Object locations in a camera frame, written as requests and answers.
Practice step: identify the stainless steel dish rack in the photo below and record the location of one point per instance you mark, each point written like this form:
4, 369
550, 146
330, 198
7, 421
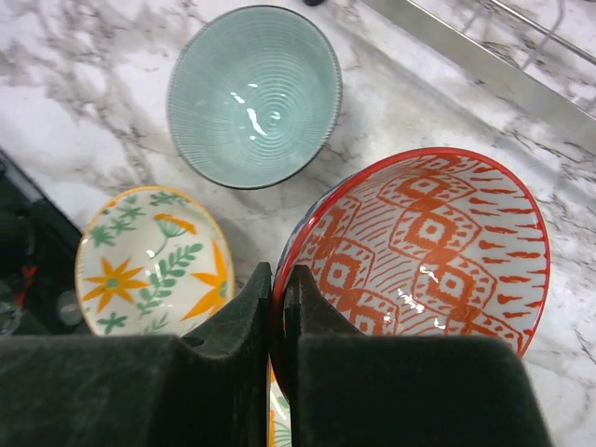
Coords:
507, 81

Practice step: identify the teal ribbed bowl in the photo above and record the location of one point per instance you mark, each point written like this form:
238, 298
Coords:
254, 96

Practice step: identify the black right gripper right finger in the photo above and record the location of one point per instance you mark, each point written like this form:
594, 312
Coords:
352, 389

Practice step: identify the orange flower bowl left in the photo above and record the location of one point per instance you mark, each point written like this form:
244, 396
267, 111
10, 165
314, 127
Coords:
152, 261

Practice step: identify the black mounting rail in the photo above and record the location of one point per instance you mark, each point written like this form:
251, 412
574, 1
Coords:
38, 248

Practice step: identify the orange flower bowl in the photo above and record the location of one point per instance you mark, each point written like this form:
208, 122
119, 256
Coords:
152, 261
279, 416

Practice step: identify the orange flower bowl middle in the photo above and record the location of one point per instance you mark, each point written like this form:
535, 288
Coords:
279, 416

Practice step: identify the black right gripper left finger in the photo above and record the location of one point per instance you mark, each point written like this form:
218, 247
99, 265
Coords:
208, 388

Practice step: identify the red patterned bowl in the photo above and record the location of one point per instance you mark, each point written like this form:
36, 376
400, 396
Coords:
436, 240

